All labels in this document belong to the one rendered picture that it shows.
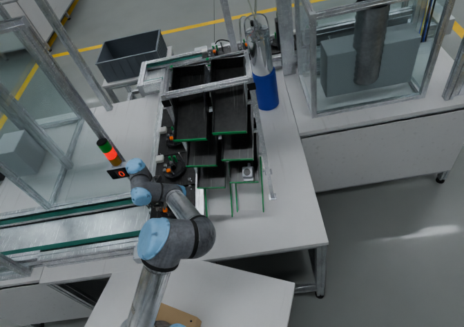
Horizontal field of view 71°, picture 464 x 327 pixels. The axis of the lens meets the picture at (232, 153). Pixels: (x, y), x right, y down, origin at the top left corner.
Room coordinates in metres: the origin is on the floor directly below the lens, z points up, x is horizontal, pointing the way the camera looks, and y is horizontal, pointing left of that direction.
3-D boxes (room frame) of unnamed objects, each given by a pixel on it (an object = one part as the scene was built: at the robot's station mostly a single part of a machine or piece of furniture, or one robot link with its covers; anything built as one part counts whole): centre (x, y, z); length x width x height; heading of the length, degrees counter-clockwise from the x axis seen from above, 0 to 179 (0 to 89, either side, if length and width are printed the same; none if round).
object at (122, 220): (1.09, 0.68, 0.91); 0.84 x 0.28 x 0.10; 81
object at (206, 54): (2.29, -0.11, 1.01); 0.24 x 0.24 x 0.13; 81
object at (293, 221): (1.46, 0.31, 0.85); 1.50 x 1.41 x 0.03; 81
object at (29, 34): (1.19, 0.55, 1.46); 0.03 x 0.03 x 1.00; 81
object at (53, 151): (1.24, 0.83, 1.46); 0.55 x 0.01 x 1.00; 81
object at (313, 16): (1.62, -0.93, 1.21); 0.69 x 0.46 x 0.69; 81
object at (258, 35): (1.71, -0.34, 1.32); 0.14 x 0.14 x 0.38
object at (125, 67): (3.14, 0.67, 0.73); 0.62 x 0.42 x 0.23; 81
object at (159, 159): (1.27, 0.34, 1.01); 0.24 x 0.24 x 0.13; 81
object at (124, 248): (0.91, 0.68, 0.91); 0.89 x 0.06 x 0.11; 81
